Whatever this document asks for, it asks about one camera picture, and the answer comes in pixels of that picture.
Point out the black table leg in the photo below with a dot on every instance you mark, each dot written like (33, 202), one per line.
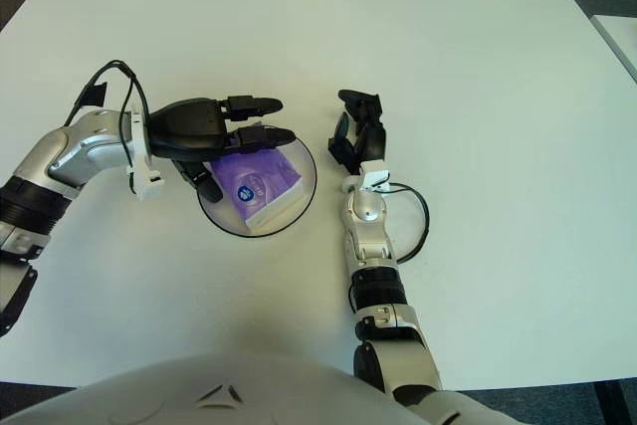
(607, 405)

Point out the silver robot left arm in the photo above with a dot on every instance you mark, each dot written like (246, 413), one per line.
(64, 151)

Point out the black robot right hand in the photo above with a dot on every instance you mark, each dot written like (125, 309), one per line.
(373, 144)

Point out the silver robot torso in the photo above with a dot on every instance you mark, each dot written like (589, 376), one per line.
(199, 390)

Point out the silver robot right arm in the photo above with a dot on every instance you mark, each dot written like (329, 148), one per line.
(368, 211)

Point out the grey side table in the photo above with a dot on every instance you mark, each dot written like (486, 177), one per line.
(622, 37)

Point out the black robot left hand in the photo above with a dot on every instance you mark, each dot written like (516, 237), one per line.
(189, 126)

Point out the white plate with black rim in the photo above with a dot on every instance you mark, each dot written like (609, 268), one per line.
(307, 166)

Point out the purple tissue paper pack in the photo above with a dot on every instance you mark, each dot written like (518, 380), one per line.
(264, 181)

